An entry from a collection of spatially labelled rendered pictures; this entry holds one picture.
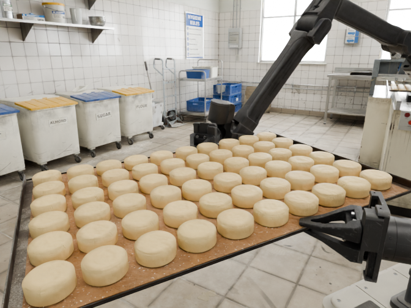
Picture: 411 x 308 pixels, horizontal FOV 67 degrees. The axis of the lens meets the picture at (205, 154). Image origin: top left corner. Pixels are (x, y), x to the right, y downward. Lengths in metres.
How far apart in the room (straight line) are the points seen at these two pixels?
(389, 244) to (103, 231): 0.35
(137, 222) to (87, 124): 3.54
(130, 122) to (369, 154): 2.95
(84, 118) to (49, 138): 0.52
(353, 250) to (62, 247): 0.36
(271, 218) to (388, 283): 1.28
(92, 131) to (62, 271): 3.63
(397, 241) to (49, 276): 0.40
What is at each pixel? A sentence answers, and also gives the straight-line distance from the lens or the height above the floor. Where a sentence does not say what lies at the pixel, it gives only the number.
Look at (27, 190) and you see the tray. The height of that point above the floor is 0.99.
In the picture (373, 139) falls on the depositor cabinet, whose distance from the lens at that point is 3.41.
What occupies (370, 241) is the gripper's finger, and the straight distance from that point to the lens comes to 0.44.
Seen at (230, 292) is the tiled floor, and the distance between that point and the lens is 1.83.
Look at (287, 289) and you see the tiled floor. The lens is 1.89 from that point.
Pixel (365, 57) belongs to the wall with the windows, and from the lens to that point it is 6.60.
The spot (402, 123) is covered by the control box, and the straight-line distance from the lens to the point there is 2.65.
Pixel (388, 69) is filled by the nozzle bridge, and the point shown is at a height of 1.08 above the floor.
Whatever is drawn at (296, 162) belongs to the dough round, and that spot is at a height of 1.02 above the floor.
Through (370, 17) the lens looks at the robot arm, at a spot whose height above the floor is 1.33.
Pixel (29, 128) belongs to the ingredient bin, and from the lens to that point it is 3.62.
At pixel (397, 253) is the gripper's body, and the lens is 0.45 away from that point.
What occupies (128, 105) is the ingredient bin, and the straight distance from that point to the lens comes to 4.33.
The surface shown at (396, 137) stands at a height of 0.63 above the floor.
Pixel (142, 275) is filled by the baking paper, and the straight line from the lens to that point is 0.38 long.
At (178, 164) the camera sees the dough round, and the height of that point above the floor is 1.02.
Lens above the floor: 1.23
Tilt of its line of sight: 18 degrees down
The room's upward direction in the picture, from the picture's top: straight up
